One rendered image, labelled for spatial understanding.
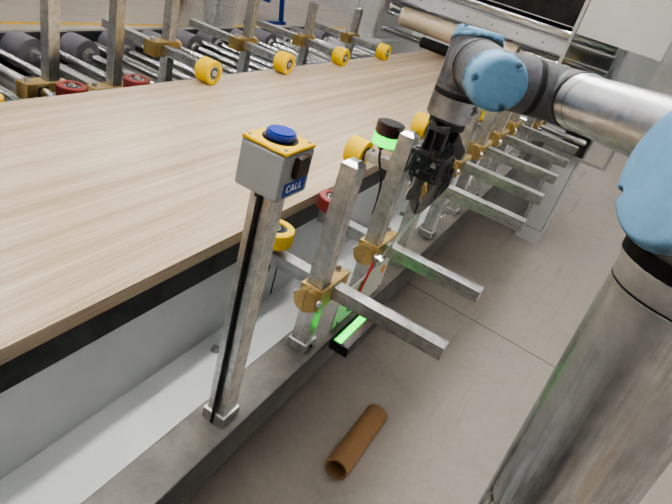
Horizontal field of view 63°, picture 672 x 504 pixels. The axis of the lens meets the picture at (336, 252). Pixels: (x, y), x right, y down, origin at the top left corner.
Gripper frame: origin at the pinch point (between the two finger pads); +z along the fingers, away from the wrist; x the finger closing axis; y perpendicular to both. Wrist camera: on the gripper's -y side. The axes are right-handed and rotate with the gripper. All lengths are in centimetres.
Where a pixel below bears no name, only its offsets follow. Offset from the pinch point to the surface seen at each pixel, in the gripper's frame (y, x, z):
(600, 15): -255, -6, -40
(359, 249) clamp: 1.3, -9.1, 15.2
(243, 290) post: 50, -8, 2
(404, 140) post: -1.5, -8.1, -11.6
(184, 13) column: -276, -320, 52
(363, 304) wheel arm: 19.2, 1.5, 15.4
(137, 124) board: 5, -76, 10
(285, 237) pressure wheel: 19.4, -18.8, 10.1
